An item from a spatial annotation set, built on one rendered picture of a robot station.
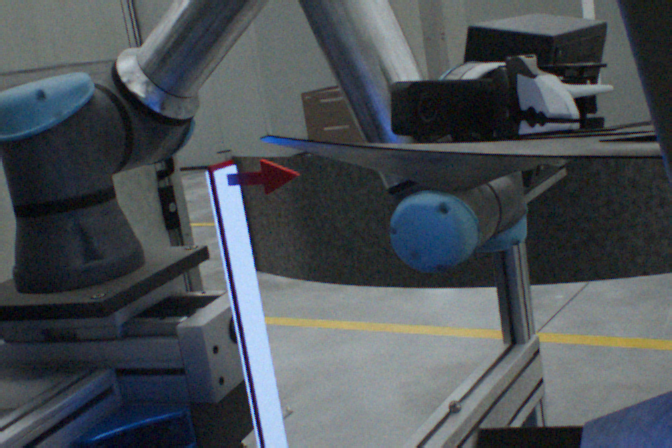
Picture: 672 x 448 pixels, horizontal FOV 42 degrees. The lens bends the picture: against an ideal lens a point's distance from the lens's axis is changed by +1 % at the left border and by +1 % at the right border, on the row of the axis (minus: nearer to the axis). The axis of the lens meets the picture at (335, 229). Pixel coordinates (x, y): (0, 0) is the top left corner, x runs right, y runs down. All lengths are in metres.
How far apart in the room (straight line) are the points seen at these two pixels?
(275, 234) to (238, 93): 7.66
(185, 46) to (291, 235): 1.75
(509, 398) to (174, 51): 0.56
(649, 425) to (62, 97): 0.72
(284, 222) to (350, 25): 1.99
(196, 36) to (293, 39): 9.71
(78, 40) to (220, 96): 8.14
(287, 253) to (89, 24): 0.91
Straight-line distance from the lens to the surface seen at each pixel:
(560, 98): 0.64
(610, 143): 0.44
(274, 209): 2.78
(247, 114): 10.38
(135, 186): 2.59
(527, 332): 1.12
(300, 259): 2.74
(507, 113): 0.72
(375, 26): 0.80
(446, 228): 0.76
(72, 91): 1.02
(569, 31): 1.15
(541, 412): 1.17
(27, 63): 2.38
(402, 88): 0.72
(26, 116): 1.01
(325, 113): 7.43
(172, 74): 1.07
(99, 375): 1.00
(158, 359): 0.98
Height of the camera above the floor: 1.26
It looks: 12 degrees down
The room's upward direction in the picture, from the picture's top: 9 degrees counter-clockwise
